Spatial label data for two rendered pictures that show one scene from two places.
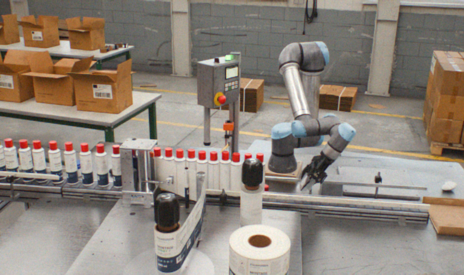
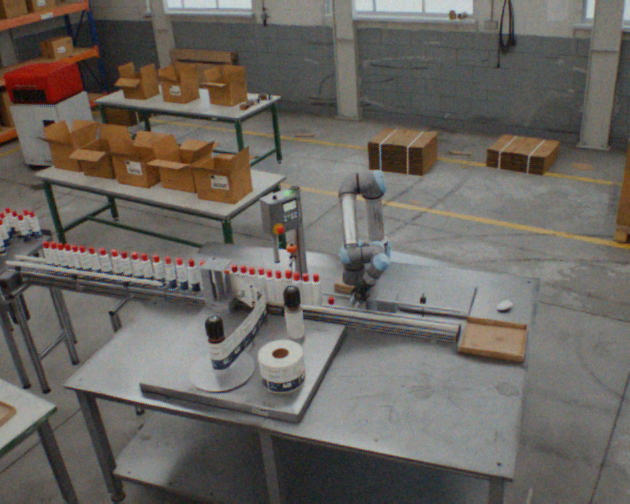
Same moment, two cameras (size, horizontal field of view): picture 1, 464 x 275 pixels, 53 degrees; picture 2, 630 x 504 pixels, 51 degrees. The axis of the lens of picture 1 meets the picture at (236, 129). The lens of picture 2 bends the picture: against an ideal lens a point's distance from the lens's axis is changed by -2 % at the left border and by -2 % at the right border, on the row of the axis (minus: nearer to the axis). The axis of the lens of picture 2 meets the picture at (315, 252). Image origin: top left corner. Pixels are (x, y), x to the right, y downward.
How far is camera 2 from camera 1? 164 cm
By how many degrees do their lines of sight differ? 17
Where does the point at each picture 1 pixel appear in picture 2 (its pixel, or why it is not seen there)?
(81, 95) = (201, 184)
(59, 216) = (160, 317)
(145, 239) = not seen: hidden behind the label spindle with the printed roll
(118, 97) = (234, 188)
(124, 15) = (280, 43)
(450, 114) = not seen: outside the picture
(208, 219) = (267, 328)
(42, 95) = (167, 181)
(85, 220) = (178, 322)
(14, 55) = (143, 137)
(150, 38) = (311, 72)
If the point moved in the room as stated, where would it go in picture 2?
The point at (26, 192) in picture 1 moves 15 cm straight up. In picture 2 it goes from (139, 294) to (133, 271)
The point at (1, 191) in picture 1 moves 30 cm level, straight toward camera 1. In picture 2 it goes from (121, 292) to (122, 319)
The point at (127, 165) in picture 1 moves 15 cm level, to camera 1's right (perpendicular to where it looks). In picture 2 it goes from (206, 281) to (233, 283)
